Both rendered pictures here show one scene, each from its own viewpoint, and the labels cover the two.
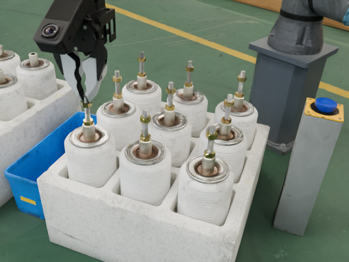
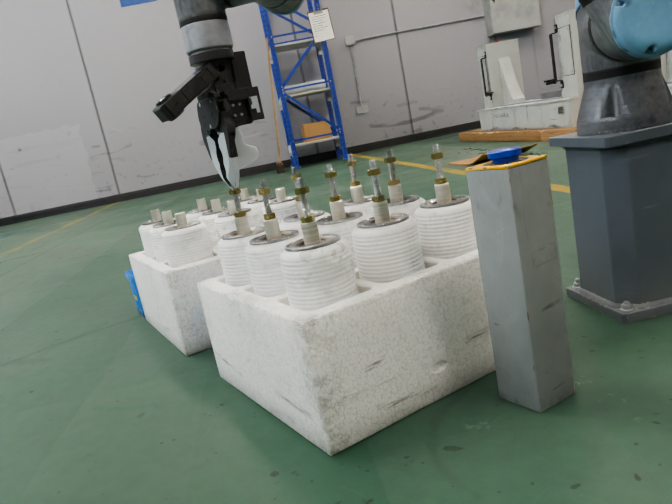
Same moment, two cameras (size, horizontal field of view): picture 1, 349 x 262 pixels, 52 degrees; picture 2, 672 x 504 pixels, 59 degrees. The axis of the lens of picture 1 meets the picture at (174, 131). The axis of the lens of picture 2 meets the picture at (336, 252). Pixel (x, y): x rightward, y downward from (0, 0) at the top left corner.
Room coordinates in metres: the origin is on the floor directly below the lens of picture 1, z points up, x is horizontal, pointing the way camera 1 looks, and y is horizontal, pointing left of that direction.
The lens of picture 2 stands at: (-0.08, -0.60, 0.40)
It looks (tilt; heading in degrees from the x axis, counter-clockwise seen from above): 12 degrees down; 41
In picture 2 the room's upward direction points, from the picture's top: 11 degrees counter-clockwise
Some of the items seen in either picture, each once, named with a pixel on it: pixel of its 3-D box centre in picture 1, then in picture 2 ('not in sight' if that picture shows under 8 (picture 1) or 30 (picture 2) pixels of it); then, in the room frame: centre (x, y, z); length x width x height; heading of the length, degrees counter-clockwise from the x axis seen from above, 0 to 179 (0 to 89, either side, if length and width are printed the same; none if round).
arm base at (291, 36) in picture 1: (298, 28); (623, 96); (1.01, -0.33, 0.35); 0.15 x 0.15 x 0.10
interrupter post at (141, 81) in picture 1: (142, 82); (357, 194); (0.79, 0.08, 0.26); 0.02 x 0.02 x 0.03
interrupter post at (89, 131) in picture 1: (89, 131); (242, 226); (0.57, 0.16, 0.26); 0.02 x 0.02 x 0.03
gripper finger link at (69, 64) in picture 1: (79, 71); (231, 158); (0.59, 0.18, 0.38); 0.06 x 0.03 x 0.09; 166
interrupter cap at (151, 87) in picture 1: (142, 87); (358, 201); (0.79, 0.08, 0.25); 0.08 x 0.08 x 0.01
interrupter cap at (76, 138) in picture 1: (89, 136); (244, 233); (0.57, 0.16, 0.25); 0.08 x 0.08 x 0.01
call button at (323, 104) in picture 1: (325, 106); (505, 157); (0.61, -0.29, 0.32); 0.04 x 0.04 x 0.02
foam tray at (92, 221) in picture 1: (166, 180); (358, 313); (0.64, 0.01, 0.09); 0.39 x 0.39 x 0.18; 71
